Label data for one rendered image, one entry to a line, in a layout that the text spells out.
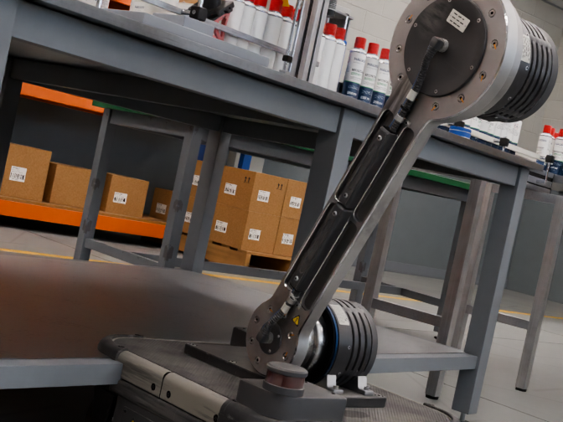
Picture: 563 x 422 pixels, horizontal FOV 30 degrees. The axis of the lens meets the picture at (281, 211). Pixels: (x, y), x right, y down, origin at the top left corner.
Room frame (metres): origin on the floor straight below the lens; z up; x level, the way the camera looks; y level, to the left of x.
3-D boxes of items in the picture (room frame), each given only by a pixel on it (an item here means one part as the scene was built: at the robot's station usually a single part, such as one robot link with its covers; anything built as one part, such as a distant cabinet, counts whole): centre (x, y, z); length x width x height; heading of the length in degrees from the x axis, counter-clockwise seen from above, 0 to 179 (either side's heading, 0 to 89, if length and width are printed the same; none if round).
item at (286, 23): (2.85, 0.10, 0.98); 0.05 x 0.05 x 0.20
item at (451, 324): (3.89, -0.67, 0.47); 1.17 x 0.36 x 0.95; 143
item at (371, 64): (3.21, -0.17, 0.98); 0.05 x 0.05 x 0.20
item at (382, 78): (3.27, -0.22, 0.98); 0.05 x 0.05 x 0.20
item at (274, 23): (2.80, 0.13, 0.98); 0.05 x 0.05 x 0.20
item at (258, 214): (7.30, 0.25, 0.32); 1.20 x 0.83 x 0.64; 41
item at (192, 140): (4.95, -0.05, 0.40); 1.90 x 0.75 x 0.80; 132
